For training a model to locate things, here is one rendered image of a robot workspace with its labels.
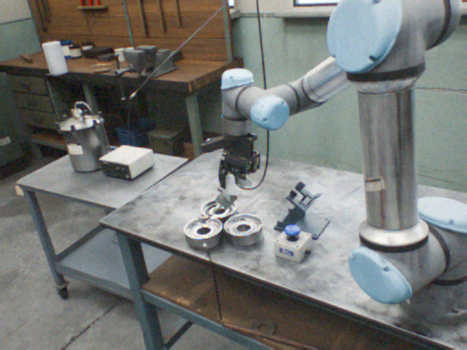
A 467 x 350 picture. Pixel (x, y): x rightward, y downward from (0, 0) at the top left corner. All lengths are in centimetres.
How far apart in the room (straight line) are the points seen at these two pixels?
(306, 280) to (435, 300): 28
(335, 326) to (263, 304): 22
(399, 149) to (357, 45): 18
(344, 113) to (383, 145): 206
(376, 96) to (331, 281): 52
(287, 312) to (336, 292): 34
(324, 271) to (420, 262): 34
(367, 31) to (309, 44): 210
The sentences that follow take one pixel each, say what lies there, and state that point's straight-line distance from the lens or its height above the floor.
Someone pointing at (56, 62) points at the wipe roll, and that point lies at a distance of 333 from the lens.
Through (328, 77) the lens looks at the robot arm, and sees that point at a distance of 100.
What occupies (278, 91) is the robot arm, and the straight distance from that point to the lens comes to 105.
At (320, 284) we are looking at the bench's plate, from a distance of 110.
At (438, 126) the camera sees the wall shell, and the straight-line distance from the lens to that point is 268.
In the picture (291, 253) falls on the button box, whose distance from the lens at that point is 115.
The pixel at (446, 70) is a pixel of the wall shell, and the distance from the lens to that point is 258.
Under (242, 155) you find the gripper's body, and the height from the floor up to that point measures 104.
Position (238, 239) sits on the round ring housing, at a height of 83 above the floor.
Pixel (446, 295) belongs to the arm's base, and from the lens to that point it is 101.
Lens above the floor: 152
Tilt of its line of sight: 27 degrees down
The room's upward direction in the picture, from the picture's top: 7 degrees counter-clockwise
